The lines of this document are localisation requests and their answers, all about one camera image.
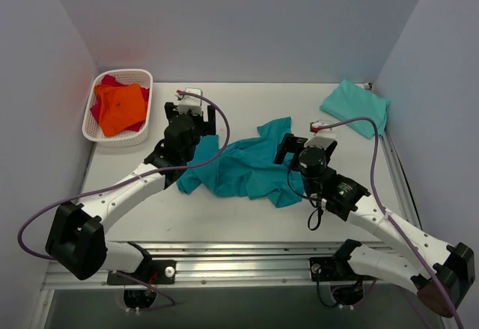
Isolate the teal t-shirt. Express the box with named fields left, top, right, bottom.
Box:
left=176, top=117, right=304, bottom=208

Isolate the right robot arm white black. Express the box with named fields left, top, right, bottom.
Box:
left=274, top=134, right=475, bottom=318

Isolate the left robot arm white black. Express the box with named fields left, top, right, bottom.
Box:
left=46, top=102, right=216, bottom=283

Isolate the orange t-shirt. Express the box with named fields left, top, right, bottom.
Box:
left=94, top=83, right=147, bottom=137

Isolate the white perforated plastic basket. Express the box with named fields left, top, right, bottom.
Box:
left=82, top=69, right=153, bottom=147

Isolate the folded mint green t-shirt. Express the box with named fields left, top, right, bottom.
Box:
left=320, top=79, right=391, bottom=136

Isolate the magenta t-shirt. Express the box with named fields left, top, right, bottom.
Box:
left=90, top=75, right=150, bottom=132

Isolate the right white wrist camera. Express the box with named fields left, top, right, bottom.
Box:
left=305, top=120, right=337, bottom=149

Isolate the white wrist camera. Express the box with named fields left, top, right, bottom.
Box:
left=305, top=120, right=337, bottom=149
left=177, top=87, right=203, bottom=116

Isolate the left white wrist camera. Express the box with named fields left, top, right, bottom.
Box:
left=177, top=87, right=203, bottom=116

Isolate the black thin cable loop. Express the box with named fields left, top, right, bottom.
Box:
left=287, top=169, right=327, bottom=232

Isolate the aluminium right side rail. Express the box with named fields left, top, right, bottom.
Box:
left=381, top=130, right=422, bottom=229

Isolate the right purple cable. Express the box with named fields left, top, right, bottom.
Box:
left=321, top=117, right=466, bottom=329

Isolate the purple cable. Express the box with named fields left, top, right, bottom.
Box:
left=321, top=117, right=466, bottom=329
left=17, top=90, right=231, bottom=262

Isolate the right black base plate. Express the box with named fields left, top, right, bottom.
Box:
left=308, top=256, right=373, bottom=282

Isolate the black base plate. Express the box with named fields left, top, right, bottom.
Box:
left=308, top=256, right=373, bottom=282
left=106, top=259, right=177, bottom=286

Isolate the aluminium front rail frame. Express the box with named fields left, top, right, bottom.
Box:
left=41, top=240, right=416, bottom=291

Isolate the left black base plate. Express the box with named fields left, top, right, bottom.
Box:
left=106, top=259, right=177, bottom=286

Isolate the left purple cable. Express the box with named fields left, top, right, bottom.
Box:
left=17, top=90, right=231, bottom=262

